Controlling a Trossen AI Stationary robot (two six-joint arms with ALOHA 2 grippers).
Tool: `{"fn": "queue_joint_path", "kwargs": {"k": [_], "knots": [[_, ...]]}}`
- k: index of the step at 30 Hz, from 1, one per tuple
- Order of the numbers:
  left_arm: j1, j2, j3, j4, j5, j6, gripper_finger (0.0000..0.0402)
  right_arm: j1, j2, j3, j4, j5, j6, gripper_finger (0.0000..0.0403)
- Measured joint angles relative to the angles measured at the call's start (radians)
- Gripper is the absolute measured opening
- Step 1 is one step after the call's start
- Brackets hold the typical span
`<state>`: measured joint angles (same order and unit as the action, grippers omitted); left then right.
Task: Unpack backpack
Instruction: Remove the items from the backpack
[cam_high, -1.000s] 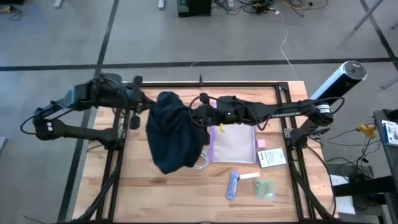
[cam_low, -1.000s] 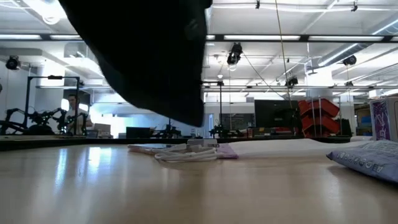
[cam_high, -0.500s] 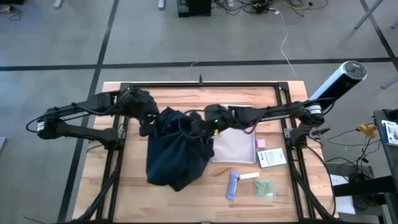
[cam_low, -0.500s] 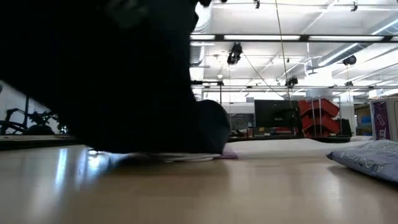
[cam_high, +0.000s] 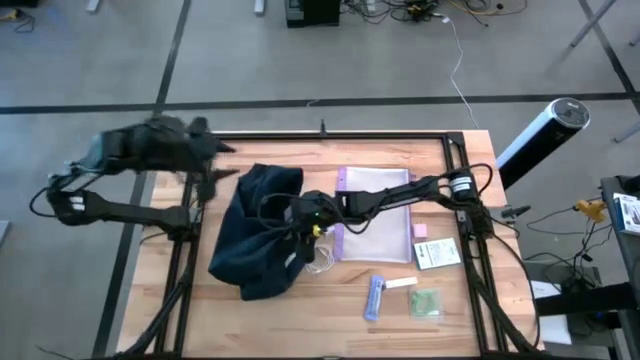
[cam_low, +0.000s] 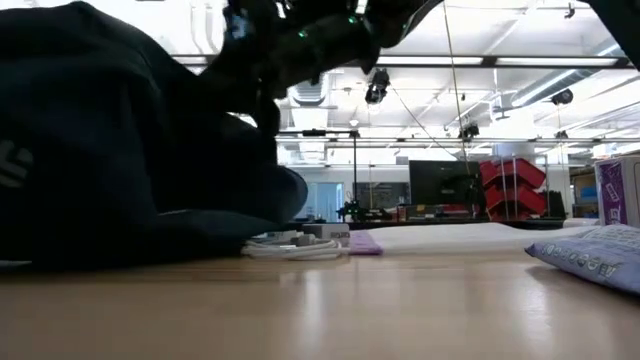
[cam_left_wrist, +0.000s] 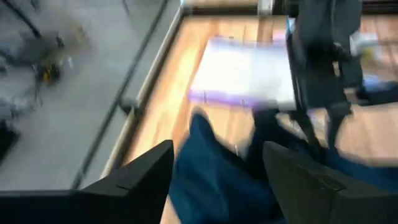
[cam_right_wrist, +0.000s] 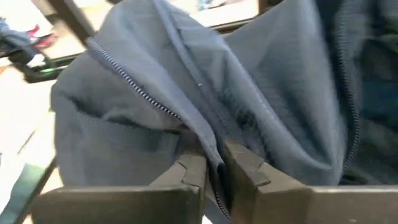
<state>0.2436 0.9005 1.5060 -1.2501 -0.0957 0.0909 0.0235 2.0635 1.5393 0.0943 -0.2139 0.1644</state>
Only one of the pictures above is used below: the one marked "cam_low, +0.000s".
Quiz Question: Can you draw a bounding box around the coiled white cable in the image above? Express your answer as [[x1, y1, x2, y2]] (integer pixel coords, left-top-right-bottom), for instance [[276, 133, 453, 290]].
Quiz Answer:
[[241, 237, 351, 261]]

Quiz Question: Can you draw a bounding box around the red storage bins rack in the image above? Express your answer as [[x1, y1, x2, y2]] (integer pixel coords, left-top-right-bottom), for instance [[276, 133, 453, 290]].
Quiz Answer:
[[478, 158, 547, 222]]

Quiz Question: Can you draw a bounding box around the white charger block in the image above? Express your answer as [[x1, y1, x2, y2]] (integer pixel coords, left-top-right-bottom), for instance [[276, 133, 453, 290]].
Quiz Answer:
[[302, 223, 351, 247]]

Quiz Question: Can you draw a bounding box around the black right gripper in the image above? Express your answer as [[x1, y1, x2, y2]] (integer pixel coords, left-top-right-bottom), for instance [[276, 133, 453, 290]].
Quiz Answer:
[[199, 34, 321, 137]]

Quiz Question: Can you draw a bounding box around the white purple cardboard box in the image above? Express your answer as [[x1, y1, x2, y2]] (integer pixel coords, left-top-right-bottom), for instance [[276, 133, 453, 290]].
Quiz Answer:
[[593, 154, 640, 229]]

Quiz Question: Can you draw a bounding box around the blue tissue packet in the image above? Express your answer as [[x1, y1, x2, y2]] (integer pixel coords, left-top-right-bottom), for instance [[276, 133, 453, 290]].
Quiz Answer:
[[524, 223, 640, 296]]

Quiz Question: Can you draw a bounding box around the overhead light bar beam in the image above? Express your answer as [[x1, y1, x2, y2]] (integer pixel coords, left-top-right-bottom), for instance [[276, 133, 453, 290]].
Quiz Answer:
[[169, 53, 636, 70]]

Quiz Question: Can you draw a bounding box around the black aluminium table frame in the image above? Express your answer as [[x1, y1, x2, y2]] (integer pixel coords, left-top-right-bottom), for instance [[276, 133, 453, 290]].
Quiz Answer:
[[289, 218, 601, 231]]

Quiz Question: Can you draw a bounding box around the black post stand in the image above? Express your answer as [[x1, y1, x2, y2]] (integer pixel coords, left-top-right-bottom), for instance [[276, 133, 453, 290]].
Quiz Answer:
[[299, 128, 371, 222]]

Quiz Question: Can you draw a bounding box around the white mesh pouch purple trim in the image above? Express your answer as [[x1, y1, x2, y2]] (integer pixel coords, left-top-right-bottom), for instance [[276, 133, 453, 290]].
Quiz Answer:
[[348, 222, 596, 256]]

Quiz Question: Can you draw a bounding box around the dark blue backpack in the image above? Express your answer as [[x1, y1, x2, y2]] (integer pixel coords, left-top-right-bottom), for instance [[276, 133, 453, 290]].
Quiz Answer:
[[0, 0, 309, 271]]

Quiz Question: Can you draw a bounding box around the black monitor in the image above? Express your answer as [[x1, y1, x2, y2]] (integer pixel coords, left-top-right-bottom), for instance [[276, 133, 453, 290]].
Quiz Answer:
[[408, 159, 484, 207]]

